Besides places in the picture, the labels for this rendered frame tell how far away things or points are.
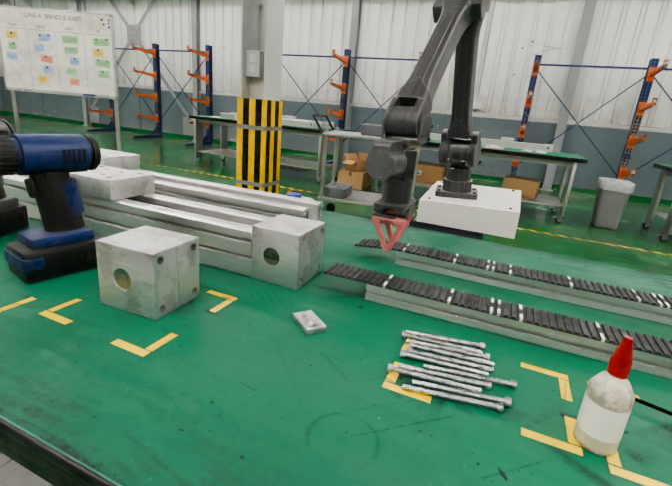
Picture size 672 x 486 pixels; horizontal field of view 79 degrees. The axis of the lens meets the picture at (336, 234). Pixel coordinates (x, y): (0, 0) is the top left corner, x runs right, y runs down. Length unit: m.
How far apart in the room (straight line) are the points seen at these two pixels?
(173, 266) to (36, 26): 6.29
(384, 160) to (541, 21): 7.79
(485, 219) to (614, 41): 7.43
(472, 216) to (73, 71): 5.89
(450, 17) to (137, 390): 0.88
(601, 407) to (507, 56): 8.01
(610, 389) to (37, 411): 0.53
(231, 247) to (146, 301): 0.19
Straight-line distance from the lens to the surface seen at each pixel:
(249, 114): 4.07
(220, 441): 0.42
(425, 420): 0.46
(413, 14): 8.75
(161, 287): 0.60
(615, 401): 0.47
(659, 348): 0.69
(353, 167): 5.90
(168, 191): 1.08
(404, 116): 0.78
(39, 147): 0.74
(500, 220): 1.18
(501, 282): 0.82
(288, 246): 0.66
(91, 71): 6.39
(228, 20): 10.63
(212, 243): 0.75
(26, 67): 6.90
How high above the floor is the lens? 1.07
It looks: 17 degrees down
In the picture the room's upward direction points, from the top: 5 degrees clockwise
